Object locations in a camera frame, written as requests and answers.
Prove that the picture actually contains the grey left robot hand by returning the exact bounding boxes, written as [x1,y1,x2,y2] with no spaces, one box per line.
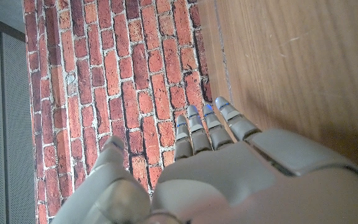
[50,96,358,224]

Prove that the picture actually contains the printed red brick backdrop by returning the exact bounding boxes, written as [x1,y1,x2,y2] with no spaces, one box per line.
[22,0,214,224]

